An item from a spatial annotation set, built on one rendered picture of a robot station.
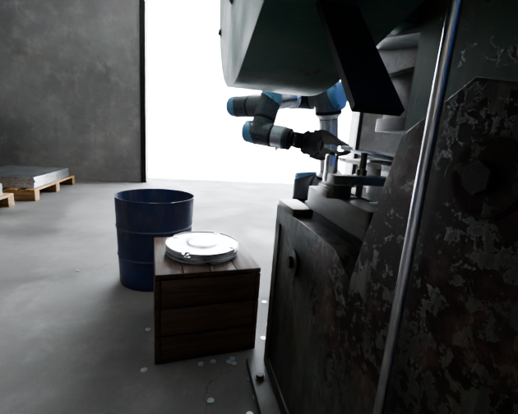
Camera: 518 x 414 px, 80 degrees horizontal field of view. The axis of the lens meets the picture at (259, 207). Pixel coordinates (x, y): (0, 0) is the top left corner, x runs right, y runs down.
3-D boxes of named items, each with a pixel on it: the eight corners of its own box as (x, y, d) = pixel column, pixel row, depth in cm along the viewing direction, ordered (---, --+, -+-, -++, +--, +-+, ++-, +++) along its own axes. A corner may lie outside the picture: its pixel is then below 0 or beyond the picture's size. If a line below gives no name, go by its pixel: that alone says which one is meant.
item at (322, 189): (316, 193, 73) (321, 149, 71) (378, 195, 77) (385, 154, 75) (326, 198, 68) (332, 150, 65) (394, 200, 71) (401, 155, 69)
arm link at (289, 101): (298, 82, 145) (221, 91, 112) (319, 80, 138) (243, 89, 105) (299, 108, 149) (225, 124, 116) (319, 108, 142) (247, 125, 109)
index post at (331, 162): (321, 186, 85) (325, 151, 83) (330, 186, 86) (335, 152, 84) (326, 188, 83) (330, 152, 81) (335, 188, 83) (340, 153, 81)
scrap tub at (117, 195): (123, 262, 195) (122, 186, 184) (191, 260, 204) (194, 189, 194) (107, 295, 155) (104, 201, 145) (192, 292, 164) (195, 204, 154)
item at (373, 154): (470, 176, 82) (471, 172, 82) (404, 158, 67) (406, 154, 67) (381, 160, 106) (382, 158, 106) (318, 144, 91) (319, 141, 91)
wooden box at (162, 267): (153, 306, 148) (153, 237, 140) (230, 298, 160) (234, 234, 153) (154, 365, 111) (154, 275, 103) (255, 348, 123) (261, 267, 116)
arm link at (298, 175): (300, 193, 167) (302, 168, 164) (321, 198, 158) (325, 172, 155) (287, 195, 158) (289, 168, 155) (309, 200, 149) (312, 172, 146)
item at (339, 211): (306, 206, 87) (308, 186, 85) (441, 209, 97) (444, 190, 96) (363, 242, 58) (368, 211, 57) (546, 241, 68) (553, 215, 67)
